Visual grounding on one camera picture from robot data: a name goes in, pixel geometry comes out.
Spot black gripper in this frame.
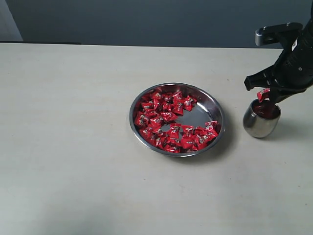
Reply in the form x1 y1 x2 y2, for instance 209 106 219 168
244 18 313 104

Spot red candy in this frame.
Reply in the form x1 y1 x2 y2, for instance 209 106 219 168
134 111 150 129
172 97 184 116
183 95 197 112
180 138 197 151
257 88 270 103
181 125 194 138
164 144 181 153
205 120 218 135
193 134 212 150

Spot shiny steel cup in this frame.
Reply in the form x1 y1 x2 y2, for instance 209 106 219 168
243 99 281 138

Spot round steel bowl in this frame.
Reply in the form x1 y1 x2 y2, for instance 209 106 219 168
129 83 226 158

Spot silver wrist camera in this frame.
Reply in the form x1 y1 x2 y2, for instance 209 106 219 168
255 23 303 47

